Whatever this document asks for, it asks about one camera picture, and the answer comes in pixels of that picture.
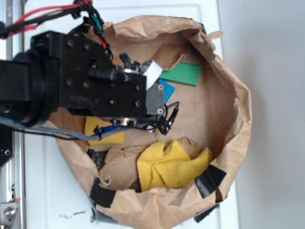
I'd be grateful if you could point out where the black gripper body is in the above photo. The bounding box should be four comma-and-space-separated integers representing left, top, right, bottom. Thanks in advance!
31, 31, 164, 126

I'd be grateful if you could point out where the blue rectangular block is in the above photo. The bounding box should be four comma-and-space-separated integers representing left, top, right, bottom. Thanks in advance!
158, 78, 175, 103

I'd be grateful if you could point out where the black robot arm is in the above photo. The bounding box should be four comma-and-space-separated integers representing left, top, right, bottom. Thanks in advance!
0, 31, 164, 127

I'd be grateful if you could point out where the green rectangular block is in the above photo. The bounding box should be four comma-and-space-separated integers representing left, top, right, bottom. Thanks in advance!
160, 62, 201, 86

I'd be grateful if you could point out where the yellow sponge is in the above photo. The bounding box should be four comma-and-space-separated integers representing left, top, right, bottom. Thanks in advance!
84, 116, 125, 146

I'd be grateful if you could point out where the black mounting plate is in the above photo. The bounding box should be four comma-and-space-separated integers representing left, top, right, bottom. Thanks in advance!
0, 129, 13, 169

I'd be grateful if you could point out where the brown paper bag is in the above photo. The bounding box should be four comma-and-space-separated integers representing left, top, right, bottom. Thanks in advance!
57, 16, 252, 229

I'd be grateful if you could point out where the yellow cloth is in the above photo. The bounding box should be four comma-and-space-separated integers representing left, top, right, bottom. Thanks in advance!
137, 140, 213, 192

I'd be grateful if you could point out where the white plastic tray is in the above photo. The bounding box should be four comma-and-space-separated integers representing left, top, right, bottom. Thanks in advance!
24, 0, 239, 229

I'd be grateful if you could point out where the red and black wire bundle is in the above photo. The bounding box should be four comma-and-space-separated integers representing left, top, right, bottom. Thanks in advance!
0, 0, 112, 60

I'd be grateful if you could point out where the grey braided cable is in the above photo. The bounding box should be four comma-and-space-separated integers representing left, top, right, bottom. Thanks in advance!
0, 101, 181, 141

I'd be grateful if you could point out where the metal frame rail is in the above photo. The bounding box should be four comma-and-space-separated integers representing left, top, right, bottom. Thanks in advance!
0, 0, 26, 229

